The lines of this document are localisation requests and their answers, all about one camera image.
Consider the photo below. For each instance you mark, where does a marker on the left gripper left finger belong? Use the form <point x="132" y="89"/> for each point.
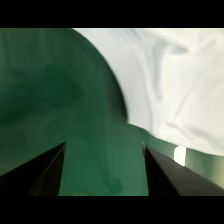
<point x="40" y="178"/>

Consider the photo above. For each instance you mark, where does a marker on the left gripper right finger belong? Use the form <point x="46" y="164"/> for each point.
<point x="173" y="181"/>

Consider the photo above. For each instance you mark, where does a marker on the white shirt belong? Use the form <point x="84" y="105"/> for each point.
<point x="166" y="83"/>

